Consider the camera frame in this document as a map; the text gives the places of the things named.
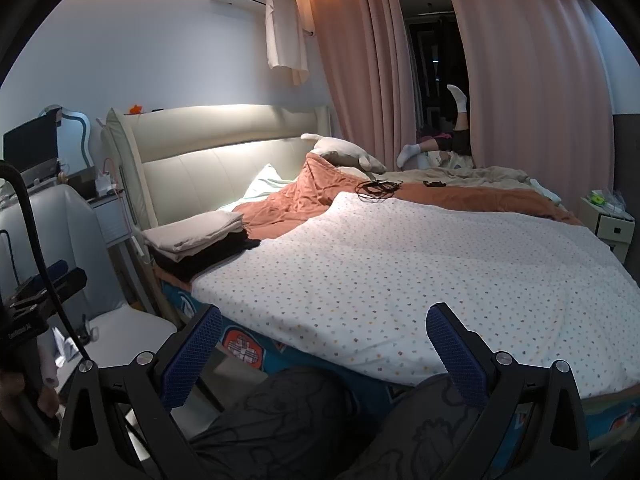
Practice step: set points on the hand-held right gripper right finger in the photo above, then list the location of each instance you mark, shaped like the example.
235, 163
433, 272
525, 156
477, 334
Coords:
457, 355

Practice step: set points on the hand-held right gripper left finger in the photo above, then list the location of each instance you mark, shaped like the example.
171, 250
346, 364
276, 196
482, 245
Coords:
192, 355

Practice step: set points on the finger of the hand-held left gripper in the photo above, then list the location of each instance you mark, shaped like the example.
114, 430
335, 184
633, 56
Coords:
70, 282
55, 267

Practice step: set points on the beige zip jacket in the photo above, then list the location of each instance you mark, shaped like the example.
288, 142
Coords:
195, 230

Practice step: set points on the black folded clothes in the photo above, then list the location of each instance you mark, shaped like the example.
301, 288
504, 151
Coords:
210, 257

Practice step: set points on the person's left hand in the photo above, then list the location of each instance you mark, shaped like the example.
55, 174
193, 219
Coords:
47, 400

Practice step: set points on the blue cartoon print bedsheet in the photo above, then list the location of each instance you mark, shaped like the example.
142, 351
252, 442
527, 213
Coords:
240, 345

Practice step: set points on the white chair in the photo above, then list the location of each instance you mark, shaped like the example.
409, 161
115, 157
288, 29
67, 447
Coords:
125, 330

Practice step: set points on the white bedside table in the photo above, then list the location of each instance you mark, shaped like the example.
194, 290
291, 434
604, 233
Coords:
112, 220

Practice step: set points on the white charger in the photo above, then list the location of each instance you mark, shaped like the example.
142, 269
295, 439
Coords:
104, 184

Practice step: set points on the white floral dotted quilt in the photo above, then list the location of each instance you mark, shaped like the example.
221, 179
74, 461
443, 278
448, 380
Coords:
400, 270

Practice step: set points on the black laptop screen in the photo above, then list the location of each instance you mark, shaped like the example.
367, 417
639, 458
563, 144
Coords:
30, 145

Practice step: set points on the person's dark patterned pants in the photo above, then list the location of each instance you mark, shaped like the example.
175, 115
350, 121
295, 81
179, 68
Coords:
300, 425

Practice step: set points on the silver framed mirror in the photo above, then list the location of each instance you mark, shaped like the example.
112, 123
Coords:
75, 140

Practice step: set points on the small black object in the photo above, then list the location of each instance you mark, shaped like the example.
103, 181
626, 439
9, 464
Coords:
433, 183

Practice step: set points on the small orange toy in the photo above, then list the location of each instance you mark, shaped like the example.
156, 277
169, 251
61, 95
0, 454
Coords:
136, 108

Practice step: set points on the cream padded bed headboard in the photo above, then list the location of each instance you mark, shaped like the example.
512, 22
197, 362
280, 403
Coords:
200, 160

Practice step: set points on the beige crumpled duvet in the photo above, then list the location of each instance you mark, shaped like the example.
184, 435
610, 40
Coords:
480, 176

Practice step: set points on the pale mint cloth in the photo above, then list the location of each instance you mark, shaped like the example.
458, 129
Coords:
547, 192

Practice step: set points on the white pillow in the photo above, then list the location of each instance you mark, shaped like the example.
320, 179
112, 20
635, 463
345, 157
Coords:
265, 180

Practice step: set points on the orange brown blanket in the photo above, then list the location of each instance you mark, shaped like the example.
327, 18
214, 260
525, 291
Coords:
300, 195

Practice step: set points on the cream nightstand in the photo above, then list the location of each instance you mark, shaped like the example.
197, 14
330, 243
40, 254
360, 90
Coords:
612, 230

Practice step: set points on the yellow green small object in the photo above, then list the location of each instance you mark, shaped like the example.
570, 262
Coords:
596, 198

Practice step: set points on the clear plastic bag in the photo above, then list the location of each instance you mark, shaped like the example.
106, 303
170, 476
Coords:
612, 199

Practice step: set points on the pink curtain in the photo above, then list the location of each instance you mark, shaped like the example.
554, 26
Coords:
525, 60
360, 70

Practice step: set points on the white hanging garment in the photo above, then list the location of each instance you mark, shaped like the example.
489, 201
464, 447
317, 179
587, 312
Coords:
285, 35

